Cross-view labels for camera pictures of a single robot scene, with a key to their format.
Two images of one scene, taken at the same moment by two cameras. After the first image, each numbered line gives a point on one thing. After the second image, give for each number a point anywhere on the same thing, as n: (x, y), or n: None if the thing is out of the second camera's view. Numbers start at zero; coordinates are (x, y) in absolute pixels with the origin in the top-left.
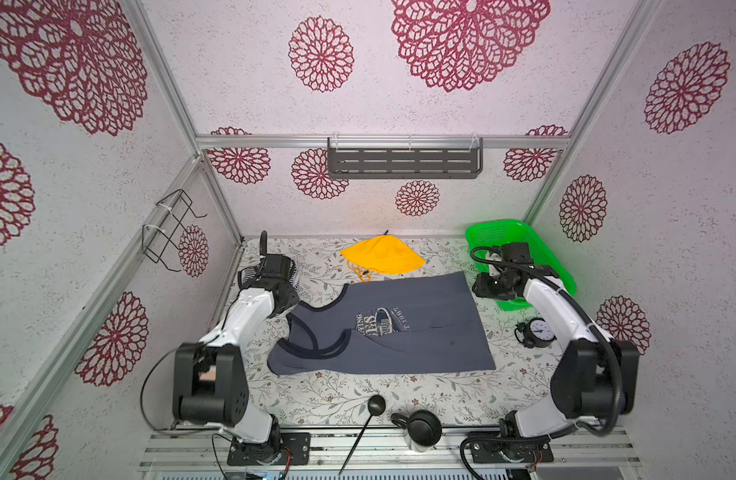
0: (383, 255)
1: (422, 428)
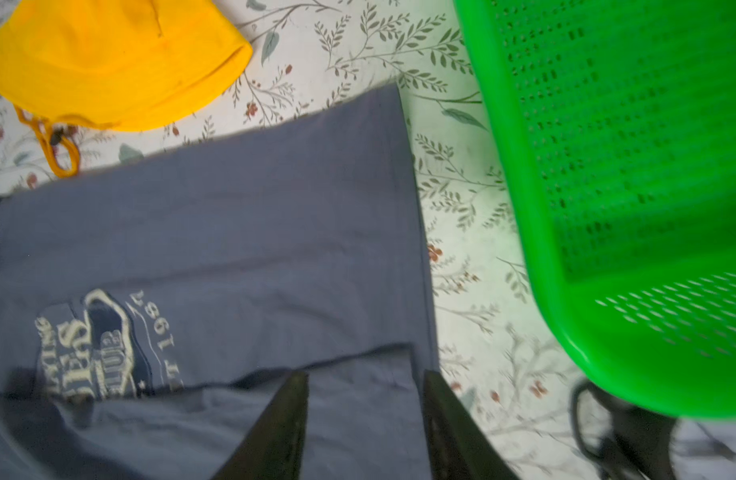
0: (109, 64)
1: None
